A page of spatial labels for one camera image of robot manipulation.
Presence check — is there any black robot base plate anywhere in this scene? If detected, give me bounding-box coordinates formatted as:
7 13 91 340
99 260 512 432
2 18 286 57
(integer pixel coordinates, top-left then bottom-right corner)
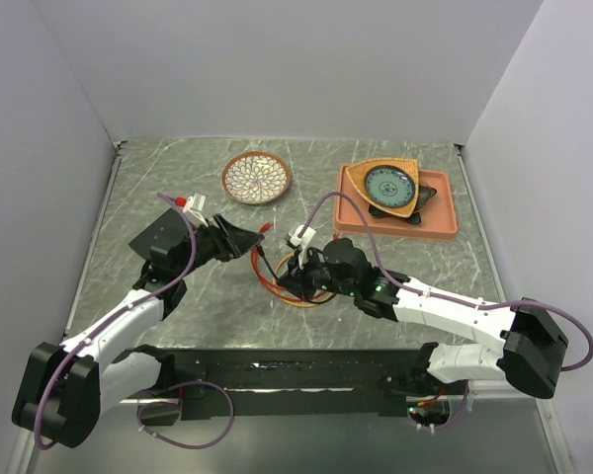
109 347 468 422

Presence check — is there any teal round patterned plate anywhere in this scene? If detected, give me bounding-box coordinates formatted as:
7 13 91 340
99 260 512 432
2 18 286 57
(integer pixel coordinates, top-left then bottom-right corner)
364 165 416 207

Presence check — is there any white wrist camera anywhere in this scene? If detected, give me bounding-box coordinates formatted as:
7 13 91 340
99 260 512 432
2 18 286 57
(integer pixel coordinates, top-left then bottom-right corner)
286 224 316 269
183 193 209 227

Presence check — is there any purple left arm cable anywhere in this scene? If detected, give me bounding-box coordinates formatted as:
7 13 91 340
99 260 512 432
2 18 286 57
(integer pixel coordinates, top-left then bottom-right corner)
33 192 199 451

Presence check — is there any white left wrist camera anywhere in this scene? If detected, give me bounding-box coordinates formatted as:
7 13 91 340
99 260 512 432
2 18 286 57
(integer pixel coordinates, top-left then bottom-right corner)
183 193 209 227

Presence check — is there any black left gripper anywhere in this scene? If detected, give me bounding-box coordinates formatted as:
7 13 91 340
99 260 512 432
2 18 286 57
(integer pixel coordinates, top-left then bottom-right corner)
175 213 264 278

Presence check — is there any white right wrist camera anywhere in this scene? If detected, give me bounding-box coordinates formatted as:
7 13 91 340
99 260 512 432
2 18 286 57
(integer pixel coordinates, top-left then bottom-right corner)
286 224 316 269

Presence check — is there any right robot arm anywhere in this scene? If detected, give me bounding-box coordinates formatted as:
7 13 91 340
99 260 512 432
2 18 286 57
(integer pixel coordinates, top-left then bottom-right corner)
278 238 568 399

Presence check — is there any red ethernet cable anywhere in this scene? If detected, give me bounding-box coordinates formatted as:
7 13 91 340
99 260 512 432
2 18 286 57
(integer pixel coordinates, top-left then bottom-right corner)
249 220 332 305

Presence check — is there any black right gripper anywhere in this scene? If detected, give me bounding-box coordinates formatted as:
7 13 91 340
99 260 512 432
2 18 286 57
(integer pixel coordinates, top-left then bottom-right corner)
278 244 358 302

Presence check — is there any pink rectangular tray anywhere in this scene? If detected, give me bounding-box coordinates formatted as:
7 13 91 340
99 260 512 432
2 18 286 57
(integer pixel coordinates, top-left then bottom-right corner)
337 165 458 241

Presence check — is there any floral patterned brown plate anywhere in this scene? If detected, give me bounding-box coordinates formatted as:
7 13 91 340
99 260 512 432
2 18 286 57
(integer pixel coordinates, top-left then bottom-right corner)
221 150 291 205

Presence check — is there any orange ethernet cable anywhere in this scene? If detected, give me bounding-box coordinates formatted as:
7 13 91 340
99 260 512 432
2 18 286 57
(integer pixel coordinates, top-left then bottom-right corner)
272 251 335 310

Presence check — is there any orange triangular woven plate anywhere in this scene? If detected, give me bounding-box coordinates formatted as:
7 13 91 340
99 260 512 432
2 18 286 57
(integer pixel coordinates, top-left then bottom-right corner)
346 157 420 217

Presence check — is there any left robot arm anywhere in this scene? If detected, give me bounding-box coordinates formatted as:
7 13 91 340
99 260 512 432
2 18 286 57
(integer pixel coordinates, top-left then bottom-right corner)
11 206 264 448

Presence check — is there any black dish under plates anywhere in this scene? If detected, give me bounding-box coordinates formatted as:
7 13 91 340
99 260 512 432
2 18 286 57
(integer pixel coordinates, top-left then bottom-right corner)
369 184 437 225

